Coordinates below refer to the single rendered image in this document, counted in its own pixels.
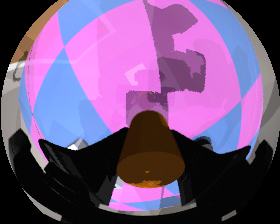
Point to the dark grey round pedestal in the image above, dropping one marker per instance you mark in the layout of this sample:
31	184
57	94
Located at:
205	143

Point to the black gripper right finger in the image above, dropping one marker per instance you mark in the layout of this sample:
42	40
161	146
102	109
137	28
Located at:
202	167

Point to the orange tapered knob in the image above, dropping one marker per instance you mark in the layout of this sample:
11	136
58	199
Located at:
150	157

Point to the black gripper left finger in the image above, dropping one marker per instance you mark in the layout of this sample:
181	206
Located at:
94	165

